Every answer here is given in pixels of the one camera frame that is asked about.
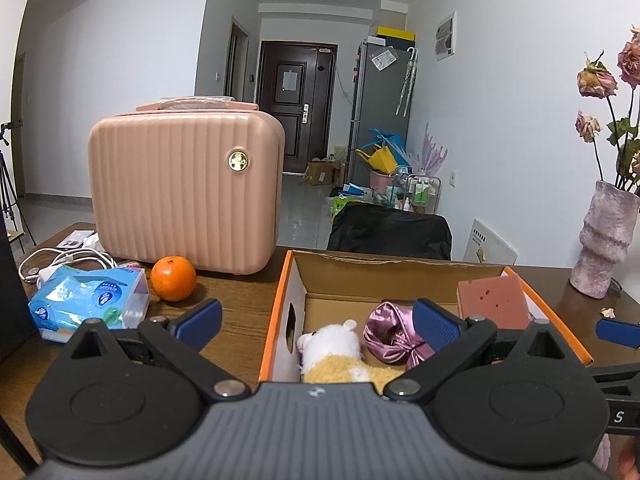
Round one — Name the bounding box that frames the dried pink rose bouquet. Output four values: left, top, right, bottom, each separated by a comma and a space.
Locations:
575, 25, 640, 192

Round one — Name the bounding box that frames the white charger cable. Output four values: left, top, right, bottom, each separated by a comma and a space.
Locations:
18, 247, 119, 289

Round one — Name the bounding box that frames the yellow white plush toy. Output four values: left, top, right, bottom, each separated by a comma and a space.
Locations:
296, 320, 407, 394

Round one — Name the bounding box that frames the small white card box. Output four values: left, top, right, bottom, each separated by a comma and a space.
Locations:
57, 229, 96, 251

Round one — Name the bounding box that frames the yellow black box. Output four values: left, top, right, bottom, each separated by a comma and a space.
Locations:
376, 25, 417, 46

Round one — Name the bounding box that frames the black camera tripod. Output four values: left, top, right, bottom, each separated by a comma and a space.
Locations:
0, 118, 37, 257

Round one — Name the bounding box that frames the metal cart with bottles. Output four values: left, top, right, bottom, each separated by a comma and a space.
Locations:
395, 174, 441, 216

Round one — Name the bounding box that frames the open brown carton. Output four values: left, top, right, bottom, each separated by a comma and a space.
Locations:
305, 160, 342, 187

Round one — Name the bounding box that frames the clear plastic bag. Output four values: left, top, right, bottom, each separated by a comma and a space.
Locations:
371, 49, 399, 72

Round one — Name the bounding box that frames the yellow bag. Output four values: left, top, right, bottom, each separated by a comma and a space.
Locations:
367, 145, 399, 174

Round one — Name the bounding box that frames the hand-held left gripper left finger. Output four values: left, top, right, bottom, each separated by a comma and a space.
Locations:
59, 298, 252, 403

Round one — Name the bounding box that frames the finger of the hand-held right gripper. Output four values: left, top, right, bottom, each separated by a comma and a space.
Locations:
596, 318, 640, 349

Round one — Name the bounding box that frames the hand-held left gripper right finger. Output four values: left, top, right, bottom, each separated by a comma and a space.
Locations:
382, 298, 584, 403

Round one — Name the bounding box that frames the pink yellow sponge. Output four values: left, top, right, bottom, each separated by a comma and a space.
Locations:
457, 275, 534, 331

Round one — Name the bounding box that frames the mottled pink ceramic vase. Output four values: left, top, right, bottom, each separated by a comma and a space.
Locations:
570, 180, 640, 300

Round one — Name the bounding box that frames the orange cardboard box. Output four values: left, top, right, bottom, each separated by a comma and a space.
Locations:
259, 249, 594, 397

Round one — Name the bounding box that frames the large blue tissue pack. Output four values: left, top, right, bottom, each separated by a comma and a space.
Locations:
27, 266, 151, 344

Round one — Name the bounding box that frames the dark brown entrance door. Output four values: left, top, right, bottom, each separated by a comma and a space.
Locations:
256, 41, 337, 176

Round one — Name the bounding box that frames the grey refrigerator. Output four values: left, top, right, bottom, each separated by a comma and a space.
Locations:
347, 37, 418, 191

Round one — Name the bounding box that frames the pink plastic bin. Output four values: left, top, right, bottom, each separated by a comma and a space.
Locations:
370, 169, 396, 194

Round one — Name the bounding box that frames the white wall electrical panel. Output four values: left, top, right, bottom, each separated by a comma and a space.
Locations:
434, 11, 459, 61

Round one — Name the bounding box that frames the pink ribbed suitcase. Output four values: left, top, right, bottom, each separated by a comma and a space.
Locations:
89, 96, 286, 276

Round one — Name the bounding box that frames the green white bag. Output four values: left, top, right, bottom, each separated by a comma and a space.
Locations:
330, 196, 371, 224

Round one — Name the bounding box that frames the white flat panel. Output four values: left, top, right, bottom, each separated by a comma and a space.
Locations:
462, 218, 519, 266

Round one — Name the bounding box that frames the white folded umbrella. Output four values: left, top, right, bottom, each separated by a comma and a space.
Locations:
396, 47, 419, 117

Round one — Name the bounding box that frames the blue plastic frame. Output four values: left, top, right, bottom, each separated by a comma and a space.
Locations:
369, 129, 404, 149

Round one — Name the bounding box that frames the purple feather decoration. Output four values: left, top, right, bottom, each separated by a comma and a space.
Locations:
419, 122, 449, 179

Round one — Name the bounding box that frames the orange fruit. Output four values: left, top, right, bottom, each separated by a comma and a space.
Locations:
151, 256, 198, 303

